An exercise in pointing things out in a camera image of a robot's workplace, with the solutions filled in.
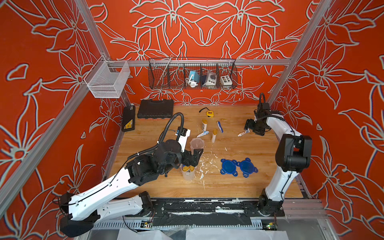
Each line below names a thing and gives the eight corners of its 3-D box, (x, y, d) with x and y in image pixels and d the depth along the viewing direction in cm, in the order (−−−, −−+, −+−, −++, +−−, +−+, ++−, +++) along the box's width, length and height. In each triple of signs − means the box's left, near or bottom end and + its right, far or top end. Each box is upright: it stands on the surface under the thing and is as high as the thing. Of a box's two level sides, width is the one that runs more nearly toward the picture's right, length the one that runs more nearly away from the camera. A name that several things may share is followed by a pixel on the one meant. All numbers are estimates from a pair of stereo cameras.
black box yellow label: (122, 131, 106) (121, 129, 104) (124, 108, 121) (122, 106, 119) (135, 129, 107) (134, 127, 105) (135, 106, 122) (134, 104, 120)
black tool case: (137, 121, 112) (134, 116, 108) (142, 104, 124) (140, 99, 120) (172, 121, 112) (171, 116, 108) (173, 103, 124) (173, 99, 120)
